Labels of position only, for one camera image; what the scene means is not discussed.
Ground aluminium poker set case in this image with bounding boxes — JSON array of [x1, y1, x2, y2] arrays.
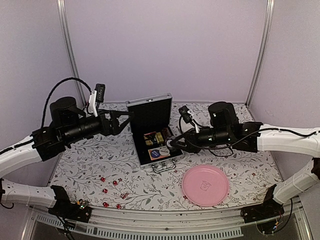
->
[[126, 93, 183, 174]]

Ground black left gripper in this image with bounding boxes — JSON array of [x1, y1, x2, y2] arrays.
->
[[63, 108, 135, 144]]

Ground row of poker chips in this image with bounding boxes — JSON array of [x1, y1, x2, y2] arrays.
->
[[161, 127, 173, 141]]

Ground blue round blind button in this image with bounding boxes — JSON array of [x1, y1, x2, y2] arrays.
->
[[148, 149, 162, 161]]

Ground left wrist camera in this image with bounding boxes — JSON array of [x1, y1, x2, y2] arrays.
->
[[87, 83, 106, 117]]

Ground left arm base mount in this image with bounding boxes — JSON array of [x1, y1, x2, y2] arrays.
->
[[48, 185, 92, 223]]

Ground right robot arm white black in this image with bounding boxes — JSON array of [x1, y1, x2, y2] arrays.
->
[[166, 101, 320, 218]]

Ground small stack poker chips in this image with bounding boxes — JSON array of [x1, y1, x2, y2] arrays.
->
[[166, 140, 174, 149]]

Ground left aluminium frame post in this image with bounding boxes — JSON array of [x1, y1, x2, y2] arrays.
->
[[56, 0, 87, 107]]

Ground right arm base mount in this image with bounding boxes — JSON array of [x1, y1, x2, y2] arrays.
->
[[240, 184, 285, 223]]

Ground right aluminium frame post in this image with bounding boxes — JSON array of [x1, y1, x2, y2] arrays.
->
[[245, 0, 275, 108]]

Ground aluminium frame post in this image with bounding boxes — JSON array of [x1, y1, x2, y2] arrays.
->
[[245, 0, 275, 108], [56, 0, 87, 107]]

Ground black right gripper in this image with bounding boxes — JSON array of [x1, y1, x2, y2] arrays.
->
[[170, 127, 232, 154]]

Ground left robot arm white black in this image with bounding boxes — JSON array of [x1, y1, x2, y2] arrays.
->
[[0, 84, 134, 217]]

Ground front aluminium rail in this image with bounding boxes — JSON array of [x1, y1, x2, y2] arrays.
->
[[25, 199, 313, 240]]

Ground gold playing card deck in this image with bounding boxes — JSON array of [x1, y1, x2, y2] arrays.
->
[[143, 131, 165, 146]]

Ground pink plastic plate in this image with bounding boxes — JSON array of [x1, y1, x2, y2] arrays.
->
[[181, 165, 230, 207]]

